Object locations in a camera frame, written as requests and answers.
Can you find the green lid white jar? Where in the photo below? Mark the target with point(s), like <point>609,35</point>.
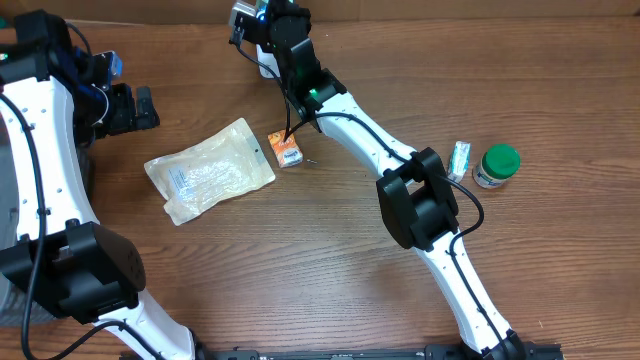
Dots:
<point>498,164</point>

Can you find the dark grey mesh basket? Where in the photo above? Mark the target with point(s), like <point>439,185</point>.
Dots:
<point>12,298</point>

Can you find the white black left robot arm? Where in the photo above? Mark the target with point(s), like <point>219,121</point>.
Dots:
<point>57,99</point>

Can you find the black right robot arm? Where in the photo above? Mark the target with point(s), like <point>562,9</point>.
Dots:
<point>415,195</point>

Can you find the white barcode scanner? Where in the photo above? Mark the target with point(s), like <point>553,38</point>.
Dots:
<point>269,60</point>

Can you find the orange snack packet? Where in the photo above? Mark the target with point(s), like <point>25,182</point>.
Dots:
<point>286,149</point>

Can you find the brown cardboard backboard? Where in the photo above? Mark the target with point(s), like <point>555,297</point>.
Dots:
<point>218,11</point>

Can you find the small teal tissue pack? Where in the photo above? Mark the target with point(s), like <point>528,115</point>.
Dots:
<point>459,161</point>

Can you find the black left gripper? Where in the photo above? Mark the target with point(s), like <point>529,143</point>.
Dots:
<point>127,118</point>

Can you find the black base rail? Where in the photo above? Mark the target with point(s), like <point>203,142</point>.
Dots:
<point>431,352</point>

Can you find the teal tissue pouch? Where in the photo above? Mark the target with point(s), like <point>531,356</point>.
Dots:
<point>261,5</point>

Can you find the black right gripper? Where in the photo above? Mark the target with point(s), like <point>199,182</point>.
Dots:
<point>283,8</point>

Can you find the beige glossy plastic package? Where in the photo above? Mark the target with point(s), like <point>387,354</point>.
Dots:
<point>228,164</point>

